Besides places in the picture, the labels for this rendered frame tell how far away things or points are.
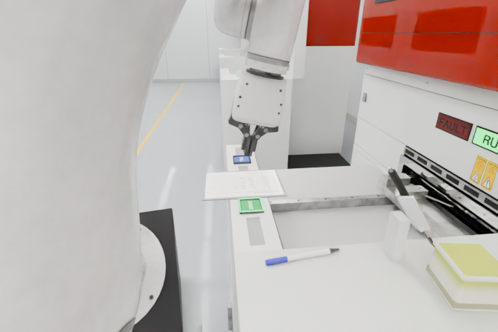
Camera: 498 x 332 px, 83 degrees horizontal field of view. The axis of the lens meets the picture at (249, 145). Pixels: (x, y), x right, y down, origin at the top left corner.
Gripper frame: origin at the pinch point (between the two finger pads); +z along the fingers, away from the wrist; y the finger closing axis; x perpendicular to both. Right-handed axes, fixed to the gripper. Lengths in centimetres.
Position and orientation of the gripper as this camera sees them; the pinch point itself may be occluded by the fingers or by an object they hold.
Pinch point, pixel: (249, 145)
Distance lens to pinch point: 60.3
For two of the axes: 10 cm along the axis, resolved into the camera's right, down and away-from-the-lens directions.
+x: 1.0, 3.7, -9.2
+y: -9.7, -1.5, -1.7
